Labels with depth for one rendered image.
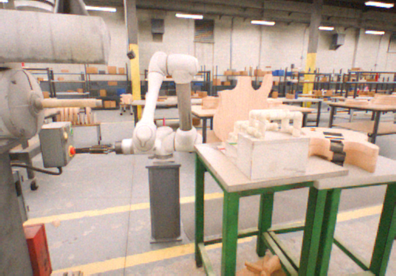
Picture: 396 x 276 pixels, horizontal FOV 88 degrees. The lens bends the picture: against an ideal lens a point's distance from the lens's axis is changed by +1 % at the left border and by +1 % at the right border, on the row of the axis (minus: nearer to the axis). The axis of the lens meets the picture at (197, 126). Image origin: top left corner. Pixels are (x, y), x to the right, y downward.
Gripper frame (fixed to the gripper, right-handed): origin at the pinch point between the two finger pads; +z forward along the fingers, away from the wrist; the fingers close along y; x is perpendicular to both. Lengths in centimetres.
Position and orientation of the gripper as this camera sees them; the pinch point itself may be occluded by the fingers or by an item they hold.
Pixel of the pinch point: (82, 150)
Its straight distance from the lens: 126.2
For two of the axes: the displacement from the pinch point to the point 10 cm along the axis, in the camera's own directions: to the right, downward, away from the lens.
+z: -9.6, 0.6, -2.6
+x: 0.0, -9.8, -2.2
